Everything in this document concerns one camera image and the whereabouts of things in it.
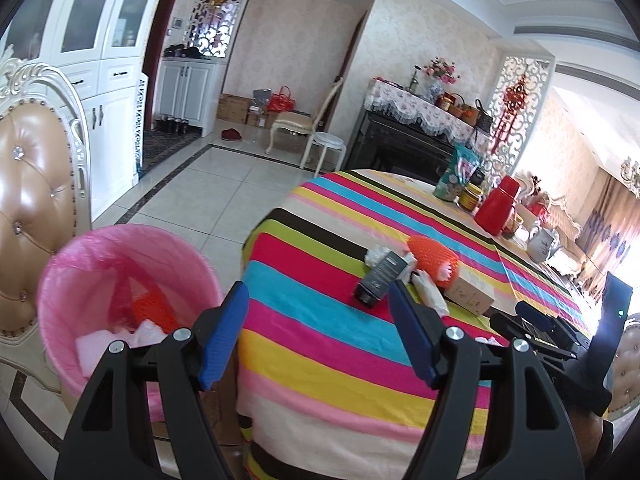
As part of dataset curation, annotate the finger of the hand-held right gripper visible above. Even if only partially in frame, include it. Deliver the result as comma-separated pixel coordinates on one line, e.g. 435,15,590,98
515,301,583,348
490,312,576,361

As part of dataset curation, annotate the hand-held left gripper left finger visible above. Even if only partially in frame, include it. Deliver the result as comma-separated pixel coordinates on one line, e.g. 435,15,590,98
54,280,251,480

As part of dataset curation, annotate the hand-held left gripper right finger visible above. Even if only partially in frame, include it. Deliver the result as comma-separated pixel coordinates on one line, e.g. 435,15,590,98
387,280,586,480

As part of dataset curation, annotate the white tissue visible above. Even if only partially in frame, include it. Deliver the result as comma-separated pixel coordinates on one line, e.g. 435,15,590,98
411,269,450,317

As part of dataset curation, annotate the black box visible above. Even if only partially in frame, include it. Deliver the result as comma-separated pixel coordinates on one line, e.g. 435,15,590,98
354,252,408,309

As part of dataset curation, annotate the beige cardboard box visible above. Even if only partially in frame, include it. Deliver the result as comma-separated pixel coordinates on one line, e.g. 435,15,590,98
442,265,496,317

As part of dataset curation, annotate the small white foam piece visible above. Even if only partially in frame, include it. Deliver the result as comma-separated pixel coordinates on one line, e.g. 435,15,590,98
130,320,168,348

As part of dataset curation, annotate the orange foam fruit net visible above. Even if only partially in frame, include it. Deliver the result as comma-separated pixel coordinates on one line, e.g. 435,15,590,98
131,292,181,333
406,235,461,289

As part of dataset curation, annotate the white foam wrap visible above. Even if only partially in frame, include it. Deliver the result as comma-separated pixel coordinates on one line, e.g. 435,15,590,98
75,331,132,378

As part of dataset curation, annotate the pink trash bin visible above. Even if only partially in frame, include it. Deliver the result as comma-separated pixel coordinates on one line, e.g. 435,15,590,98
36,225,226,423

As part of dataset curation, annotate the person's right hand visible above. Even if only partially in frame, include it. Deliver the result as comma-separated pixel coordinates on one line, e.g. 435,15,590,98
567,402,613,466

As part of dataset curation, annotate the beige leather dining chair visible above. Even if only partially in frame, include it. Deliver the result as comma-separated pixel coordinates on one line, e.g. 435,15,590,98
0,45,93,396
602,312,640,426

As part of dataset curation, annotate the white teapot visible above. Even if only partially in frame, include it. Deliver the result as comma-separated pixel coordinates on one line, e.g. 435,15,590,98
526,225,561,263

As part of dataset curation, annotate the striped tablecloth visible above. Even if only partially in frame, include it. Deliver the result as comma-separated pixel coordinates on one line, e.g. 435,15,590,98
235,169,601,480

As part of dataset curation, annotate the cream sofa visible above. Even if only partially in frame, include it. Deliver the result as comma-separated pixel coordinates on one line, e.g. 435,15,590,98
515,170,596,281

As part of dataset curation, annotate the brown patterned curtain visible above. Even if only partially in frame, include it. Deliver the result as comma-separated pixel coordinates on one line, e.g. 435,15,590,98
572,170,640,301

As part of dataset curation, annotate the red thermos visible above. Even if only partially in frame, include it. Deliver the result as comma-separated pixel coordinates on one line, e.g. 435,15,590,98
474,176,522,237

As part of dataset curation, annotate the yellow jar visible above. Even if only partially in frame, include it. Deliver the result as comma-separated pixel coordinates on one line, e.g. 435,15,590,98
459,182,485,212

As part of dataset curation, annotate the green snack bag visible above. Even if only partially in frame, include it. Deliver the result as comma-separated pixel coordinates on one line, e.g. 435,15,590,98
432,144,481,202

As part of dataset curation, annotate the chandelier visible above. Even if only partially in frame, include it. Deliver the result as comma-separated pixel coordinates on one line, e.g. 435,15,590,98
619,157,640,198

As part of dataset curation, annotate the black piano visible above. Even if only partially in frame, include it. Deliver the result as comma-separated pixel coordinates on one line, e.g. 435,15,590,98
345,110,493,186

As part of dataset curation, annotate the dark patterned rug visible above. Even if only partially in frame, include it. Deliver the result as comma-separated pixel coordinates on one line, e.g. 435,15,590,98
142,127,201,166

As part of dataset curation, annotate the black handbag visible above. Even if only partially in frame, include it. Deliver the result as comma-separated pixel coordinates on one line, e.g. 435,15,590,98
472,99,495,131

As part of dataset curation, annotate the red knot hanging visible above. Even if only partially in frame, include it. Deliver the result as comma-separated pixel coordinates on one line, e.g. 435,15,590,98
490,74,528,156

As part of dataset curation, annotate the white round stool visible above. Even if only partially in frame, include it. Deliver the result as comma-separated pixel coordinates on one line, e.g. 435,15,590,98
301,131,347,176

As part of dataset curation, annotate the row of black shoes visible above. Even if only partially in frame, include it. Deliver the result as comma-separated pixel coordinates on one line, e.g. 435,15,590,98
154,115,191,136

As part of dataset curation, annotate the white blue patterned board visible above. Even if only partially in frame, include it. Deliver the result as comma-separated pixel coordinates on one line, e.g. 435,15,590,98
132,76,151,183

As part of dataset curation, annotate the cream upholstered chair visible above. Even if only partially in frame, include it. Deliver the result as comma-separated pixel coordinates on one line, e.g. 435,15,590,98
265,77,345,156

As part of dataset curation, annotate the brown basket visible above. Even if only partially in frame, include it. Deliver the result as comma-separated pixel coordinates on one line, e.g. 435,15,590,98
440,92,466,116

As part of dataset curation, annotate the large cardboard box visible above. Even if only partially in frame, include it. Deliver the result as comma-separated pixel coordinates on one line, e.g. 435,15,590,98
216,93,251,124

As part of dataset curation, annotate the red handbag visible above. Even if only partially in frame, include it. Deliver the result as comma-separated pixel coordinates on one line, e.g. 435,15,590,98
267,86,295,113

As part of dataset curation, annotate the white shoe cabinet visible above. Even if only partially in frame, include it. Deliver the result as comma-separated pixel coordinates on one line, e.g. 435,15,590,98
159,57,228,138

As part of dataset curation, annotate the tall white cabinet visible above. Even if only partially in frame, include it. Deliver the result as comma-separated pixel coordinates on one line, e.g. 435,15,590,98
0,0,173,221

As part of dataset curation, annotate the flower vase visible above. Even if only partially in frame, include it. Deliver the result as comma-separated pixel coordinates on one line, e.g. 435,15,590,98
422,57,461,96

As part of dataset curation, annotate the dark wooden door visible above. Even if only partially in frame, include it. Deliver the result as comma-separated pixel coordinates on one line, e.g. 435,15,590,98
141,0,179,128

